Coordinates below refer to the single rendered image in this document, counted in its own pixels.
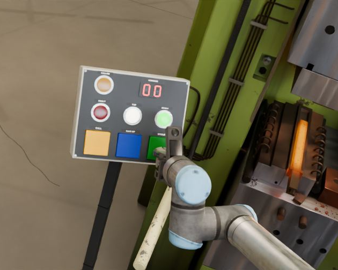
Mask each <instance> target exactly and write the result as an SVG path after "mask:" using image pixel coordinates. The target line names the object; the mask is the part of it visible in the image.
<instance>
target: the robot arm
mask: <svg viewBox="0 0 338 270"><path fill-rule="evenodd" d="M165 136H166V147H158V148H155V149H154V150H153V156H154V157H156V167H158V165H159V168H158V171H157V170H156V169H155V178H156V179H157V181H160V182H165V183H166V185H167V186H168V187H170V188H172V193H171V208H170V224H169V228H168V230H169V241H170V242H171V243H172V244H173V245H175V246H177V247H179V248H182V249H188V250H195V249H199V248H201V246H202V245H203V243H202V242H203V241H213V240H221V239H226V240H227V241H228V242H229V243H231V244H232V245H233V246H235V247H236V248H237V249H238V250H239V251H240V252H241V253H242V254H243V255H244V256H245V257H246V258H247V259H248V260H249V261H251V262H252V263H253V264H254V265H255V266H256V267H257V268H258V269H259V270H315V269H314V268H313V267H312V266H310V265H309V264H308V263H307V262H305V261H304V260H303V259H302V258H301V257H299V256H298V255H296V254H295V253H294V252H293V251H292V250H290V249H289V248H288V247H287V246H286V245H284V244H283V243H282V242H281V241H279V240H278V239H277V238H276V237H275V236H273V235H272V234H271V233H270V232H268V231H267V230H266V229H265V228H264V227H262V226H261V225H260V224H258V220H257V217H256V213H255V212H254V210H253V209H252V208H251V207H250V206H248V205H242V204H236V205H229V206H212V207H205V200H206V199H207V197H208V195H209V194H210V191H211V180H210V178H209V176H208V174H207V173H206V172H205V171H204V170H203V169H202V168H201V167H199V166H197V165H196V164H195V163H194V162H193V161H191V160H190V159H189V158H187V157H185V155H184V154H183V138H182V127H180V126H167V128H166V129H165ZM157 173H158V175H157ZM156 175H157V176H158V178H157V177H156Z"/></svg>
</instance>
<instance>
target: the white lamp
mask: <svg viewBox="0 0 338 270"><path fill-rule="evenodd" d="M139 116H140V115H139V112H138V111H137V110H136V109H130V110H128V111H127V113H126V120H127V121H128V122H130V123H135V122H137V121H138V120H139Z"/></svg>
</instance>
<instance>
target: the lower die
mask: <svg viewBox="0 0 338 270"><path fill-rule="evenodd" d="M273 103H277V104H278V105H279V107H280V108H279V110H278V115H277V117H276V123H275V128H274V130H273V136H272V138H271V144H270V146H269V147H270V149H269V152H268V153H266V150H267V146H265V145H262V146H261V147H260V149H259V152H258V155H257V158H256V163H255V167H254V170H253V175H252V176H254V177H257V178H259V179H262V180H264V181H267V182H269V183H272V184H275V181H277V184H275V185H278V186H280V187H283V188H285V189H287V185H288V179H289V177H288V176H286V174H287V172H288V170H289V168H290V166H291V163H292V157H293V151H294V147H295V141H296V135H297V130H298V124H299V118H300V112H301V108H303V109H306V110H308V111H310V114H309V118H308V125H307V131H306V138H305V145H304V152H303V159H302V166H301V170H302V171H303V174H302V176H301V178H300V180H299V184H298V190H297V191H295V193H299V192H300V193H301V194H303V195H304V196H306V197H307V195H308V194H309V192H310V190H311V188H312V187H313V185H314V183H315V182H316V176H317V172H314V173H313V174H311V173H310V172H311V171H312V170H314V169H317V167H318V164H315V165H314V166H312V165H311V164H312V163H313V162H318V158H319V157H318V156H316V157H315V158H313V155H315V154H319V149H316V150H315V151H314V148H315V147H320V142H317V143H316V144H315V143H314V142H315V141H316V140H319V139H320V140H321V135H318V136H317V137H316V136H315V135H316V134H317V133H321V132H322V128H320V129H319V130H316V128H317V127H319V126H322V123H323V117H324V116H323V115H321V114H319V113H316V112H313V111H312V109H310V108H308V107H305V106H302V105H299V106H296V105H294V104H291V103H288V102H285V103H282V102H279V101H276V100H274V101H273Z"/></svg>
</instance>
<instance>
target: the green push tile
mask: <svg viewBox="0 0 338 270"><path fill-rule="evenodd" d="M158 147H166V137H157V136H149V143H148V151H147V156H146V158H147V159H148V160H156V157H154V156H153V150H154V149H155V148H158Z"/></svg>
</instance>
